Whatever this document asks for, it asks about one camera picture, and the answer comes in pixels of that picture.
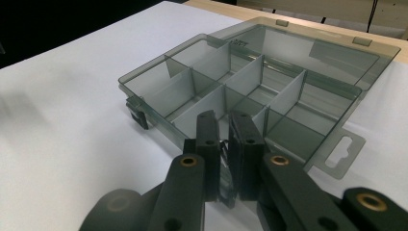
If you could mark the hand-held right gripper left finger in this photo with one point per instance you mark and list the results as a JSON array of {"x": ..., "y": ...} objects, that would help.
[{"x": 209, "y": 154}]

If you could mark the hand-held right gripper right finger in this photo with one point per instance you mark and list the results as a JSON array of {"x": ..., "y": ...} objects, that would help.
[{"x": 247, "y": 154}]

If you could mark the clear grey compartment box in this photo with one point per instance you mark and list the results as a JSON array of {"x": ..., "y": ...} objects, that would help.
[{"x": 288, "y": 106}]

